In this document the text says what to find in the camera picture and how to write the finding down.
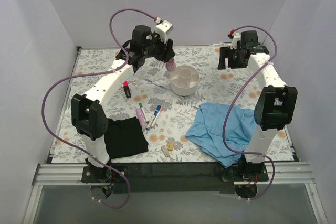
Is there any white round divided organizer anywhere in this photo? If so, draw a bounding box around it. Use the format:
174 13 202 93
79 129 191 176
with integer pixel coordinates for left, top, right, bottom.
170 65 200 97

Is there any pink black highlighter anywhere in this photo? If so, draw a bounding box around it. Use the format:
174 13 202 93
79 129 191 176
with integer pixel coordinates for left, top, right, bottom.
123 81 131 99

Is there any blue capped marker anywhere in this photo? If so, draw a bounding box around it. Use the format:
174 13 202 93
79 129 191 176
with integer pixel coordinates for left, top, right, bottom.
146 105 161 130

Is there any orange capped marker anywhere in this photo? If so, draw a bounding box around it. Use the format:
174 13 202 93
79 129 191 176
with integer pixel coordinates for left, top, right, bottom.
151 107 163 128

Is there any light pink highlighter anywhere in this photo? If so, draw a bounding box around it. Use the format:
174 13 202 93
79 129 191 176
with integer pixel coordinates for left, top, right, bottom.
136 108 146 128

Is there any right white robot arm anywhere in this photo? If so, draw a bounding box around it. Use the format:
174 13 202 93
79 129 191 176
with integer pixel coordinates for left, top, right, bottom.
218 26 298 182

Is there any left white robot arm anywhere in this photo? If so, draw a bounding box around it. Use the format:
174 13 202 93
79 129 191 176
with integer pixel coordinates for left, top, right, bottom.
71 20 176 182

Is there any purple thin pen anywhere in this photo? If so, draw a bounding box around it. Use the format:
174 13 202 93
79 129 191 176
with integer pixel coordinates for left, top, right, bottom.
144 79 166 89

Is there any floral table mat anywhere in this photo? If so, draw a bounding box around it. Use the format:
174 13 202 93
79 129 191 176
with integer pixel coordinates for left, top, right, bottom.
50 47 294 164

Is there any green capped marker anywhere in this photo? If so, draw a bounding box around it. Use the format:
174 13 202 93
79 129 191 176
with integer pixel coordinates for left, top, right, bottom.
139 103 149 123

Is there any light blue cloth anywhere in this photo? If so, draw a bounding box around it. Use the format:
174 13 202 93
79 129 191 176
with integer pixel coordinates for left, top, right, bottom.
185 103 257 167

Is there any black folded cloth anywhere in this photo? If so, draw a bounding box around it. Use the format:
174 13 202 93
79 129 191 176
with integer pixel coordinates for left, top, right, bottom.
104 117 149 159

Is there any yellow small clip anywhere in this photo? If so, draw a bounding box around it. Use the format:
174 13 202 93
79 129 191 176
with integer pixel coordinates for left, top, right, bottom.
167 143 174 151

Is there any beige eraser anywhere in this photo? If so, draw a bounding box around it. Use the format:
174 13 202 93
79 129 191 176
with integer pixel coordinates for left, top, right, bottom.
161 145 170 157

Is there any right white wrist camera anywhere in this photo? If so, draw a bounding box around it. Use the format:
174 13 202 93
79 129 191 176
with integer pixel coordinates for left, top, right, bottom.
228 29 241 49

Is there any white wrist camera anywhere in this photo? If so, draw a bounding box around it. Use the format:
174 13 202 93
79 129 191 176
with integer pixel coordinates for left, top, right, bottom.
154 20 173 43
228 29 241 49

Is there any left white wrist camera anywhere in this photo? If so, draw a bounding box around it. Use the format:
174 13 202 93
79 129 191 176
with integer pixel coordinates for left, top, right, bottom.
154 20 173 43

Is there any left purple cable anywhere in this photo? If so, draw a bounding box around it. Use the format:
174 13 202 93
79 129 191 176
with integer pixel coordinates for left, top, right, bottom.
41 8 162 208

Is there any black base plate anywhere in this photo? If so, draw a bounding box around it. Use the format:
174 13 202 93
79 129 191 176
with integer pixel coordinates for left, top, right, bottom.
81 162 270 194

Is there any aluminium front rail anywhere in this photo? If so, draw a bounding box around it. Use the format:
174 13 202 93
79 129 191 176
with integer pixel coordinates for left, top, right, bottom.
33 162 315 185

